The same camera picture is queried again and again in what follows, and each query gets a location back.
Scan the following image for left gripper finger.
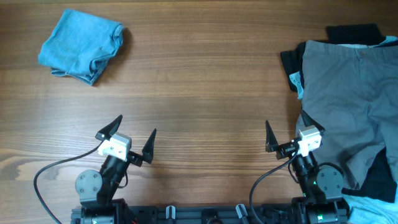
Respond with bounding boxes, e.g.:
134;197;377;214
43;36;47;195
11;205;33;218
142;128;157;164
95;115;123;141

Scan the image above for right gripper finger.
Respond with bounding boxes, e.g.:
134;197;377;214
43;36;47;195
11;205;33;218
300;110;325;134
265;120;279;152

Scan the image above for grey shorts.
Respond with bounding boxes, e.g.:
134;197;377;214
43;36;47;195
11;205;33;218
302;40;397;189

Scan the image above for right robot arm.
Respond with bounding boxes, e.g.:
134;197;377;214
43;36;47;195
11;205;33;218
265;110;348;223

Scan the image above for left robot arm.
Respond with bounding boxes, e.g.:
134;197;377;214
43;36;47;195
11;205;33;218
71;115;157;224

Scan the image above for light blue garment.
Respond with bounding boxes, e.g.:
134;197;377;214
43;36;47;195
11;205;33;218
289;35;398;224

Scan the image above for folded blue denim garment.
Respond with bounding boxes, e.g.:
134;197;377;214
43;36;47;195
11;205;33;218
38;9;124;86

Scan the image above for black garment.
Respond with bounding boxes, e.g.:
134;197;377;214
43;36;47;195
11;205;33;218
280;23;398;203

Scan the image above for right black cable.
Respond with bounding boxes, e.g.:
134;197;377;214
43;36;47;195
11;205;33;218
248;141;345;224

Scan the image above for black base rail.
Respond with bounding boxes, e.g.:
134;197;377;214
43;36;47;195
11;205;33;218
70;204;348;224

